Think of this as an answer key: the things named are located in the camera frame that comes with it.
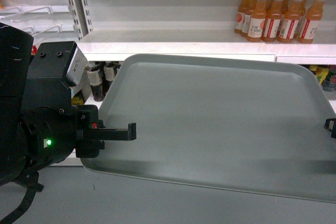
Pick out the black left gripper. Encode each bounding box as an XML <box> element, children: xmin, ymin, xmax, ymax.
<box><xmin>72</xmin><ymin>105</ymin><xmax>137</xmax><ymax>158</ymax></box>

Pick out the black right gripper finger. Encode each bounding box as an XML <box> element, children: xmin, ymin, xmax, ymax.
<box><xmin>324</xmin><ymin>118</ymin><xmax>336</xmax><ymax>138</ymax></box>

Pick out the grey rectangular tray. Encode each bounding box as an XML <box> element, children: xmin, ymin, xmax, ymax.
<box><xmin>82</xmin><ymin>54</ymin><xmax>335</xmax><ymax>202</ymax></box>

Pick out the dark drink bottle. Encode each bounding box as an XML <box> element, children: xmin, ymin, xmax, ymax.
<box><xmin>87</xmin><ymin>66</ymin><xmax>104</xmax><ymax>102</ymax></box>

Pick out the orange juice bottle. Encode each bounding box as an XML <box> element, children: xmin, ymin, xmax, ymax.
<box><xmin>246</xmin><ymin>0</ymin><xmax>268</xmax><ymax>42</ymax></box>
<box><xmin>277</xmin><ymin>0</ymin><xmax>303</xmax><ymax>44</ymax></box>
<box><xmin>297</xmin><ymin>0</ymin><xmax>326</xmax><ymax>44</ymax></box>
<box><xmin>261</xmin><ymin>0</ymin><xmax>284</xmax><ymax>42</ymax></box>

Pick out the white slotted shelf upright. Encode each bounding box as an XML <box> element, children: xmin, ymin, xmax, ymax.
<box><xmin>68</xmin><ymin>0</ymin><xmax>93</xmax><ymax>40</ymax></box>

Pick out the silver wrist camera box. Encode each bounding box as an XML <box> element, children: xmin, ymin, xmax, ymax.
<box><xmin>66</xmin><ymin>44</ymin><xmax>88</xmax><ymax>87</ymax></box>

